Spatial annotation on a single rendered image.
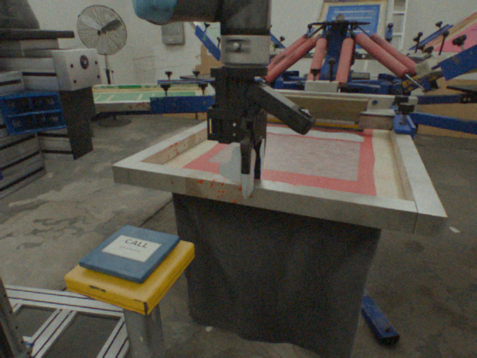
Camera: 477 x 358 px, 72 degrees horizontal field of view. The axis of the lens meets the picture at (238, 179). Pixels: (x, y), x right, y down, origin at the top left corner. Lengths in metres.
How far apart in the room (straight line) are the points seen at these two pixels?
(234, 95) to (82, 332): 1.18
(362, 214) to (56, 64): 0.74
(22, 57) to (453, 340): 1.91
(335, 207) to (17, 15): 0.84
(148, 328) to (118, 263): 0.14
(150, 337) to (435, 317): 1.59
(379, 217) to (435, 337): 1.36
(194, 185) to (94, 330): 0.99
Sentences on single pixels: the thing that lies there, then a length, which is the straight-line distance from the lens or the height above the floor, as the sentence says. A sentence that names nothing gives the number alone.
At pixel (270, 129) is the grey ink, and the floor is 0.97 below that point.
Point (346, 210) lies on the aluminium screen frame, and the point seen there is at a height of 0.99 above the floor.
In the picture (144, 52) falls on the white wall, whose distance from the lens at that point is 6.39.
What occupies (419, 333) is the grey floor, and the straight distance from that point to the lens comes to 1.85.
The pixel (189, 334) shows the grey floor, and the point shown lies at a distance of 1.66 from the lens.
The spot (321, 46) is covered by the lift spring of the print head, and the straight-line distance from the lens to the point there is 1.72.
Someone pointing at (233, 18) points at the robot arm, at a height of 1.27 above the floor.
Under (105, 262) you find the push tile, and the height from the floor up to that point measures 0.97.
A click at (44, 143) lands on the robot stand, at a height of 0.99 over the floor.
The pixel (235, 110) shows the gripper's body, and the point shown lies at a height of 1.14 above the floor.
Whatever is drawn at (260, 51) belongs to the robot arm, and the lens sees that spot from 0.50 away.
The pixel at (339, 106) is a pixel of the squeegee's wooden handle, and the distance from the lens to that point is 1.08.
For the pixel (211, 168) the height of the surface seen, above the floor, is 0.97.
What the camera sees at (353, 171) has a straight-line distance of 0.76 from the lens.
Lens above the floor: 1.24
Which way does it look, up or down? 24 degrees down
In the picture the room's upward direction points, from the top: straight up
